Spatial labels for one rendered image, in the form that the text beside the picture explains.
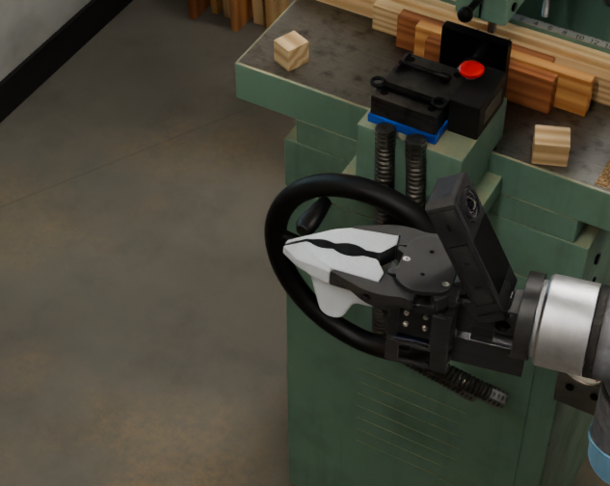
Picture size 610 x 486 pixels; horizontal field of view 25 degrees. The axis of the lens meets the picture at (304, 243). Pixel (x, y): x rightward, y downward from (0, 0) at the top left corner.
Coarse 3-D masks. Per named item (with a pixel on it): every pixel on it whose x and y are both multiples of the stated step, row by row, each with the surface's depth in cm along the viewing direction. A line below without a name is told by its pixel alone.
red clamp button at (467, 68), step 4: (464, 64) 165; (468, 64) 165; (472, 64) 165; (476, 64) 165; (480, 64) 166; (460, 68) 165; (464, 68) 165; (468, 68) 165; (472, 68) 165; (476, 68) 165; (480, 68) 165; (484, 68) 165; (460, 72) 165; (464, 72) 165; (468, 72) 164; (472, 72) 164; (476, 72) 164; (480, 72) 165; (464, 76) 165; (468, 76) 164; (472, 76) 164; (476, 76) 164; (480, 76) 165
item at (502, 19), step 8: (456, 0) 176; (464, 0) 175; (488, 0) 173; (496, 0) 172; (504, 0) 172; (512, 0) 173; (520, 0) 177; (456, 8) 176; (480, 8) 174; (488, 8) 174; (496, 8) 173; (504, 8) 173; (512, 8) 174; (480, 16) 175; (488, 16) 175; (496, 16) 174; (504, 16) 174; (504, 24) 174
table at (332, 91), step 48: (336, 48) 188; (384, 48) 188; (240, 96) 189; (288, 96) 185; (336, 96) 181; (528, 144) 174; (576, 144) 174; (480, 192) 172; (528, 192) 174; (576, 192) 170
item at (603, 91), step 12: (384, 0) 189; (384, 12) 188; (396, 12) 187; (420, 12) 187; (372, 24) 191; (384, 24) 189; (396, 24) 188; (540, 48) 181; (564, 60) 180; (576, 60) 180; (588, 72) 178; (600, 72) 178; (600, 84) 178; (600, 96) 179
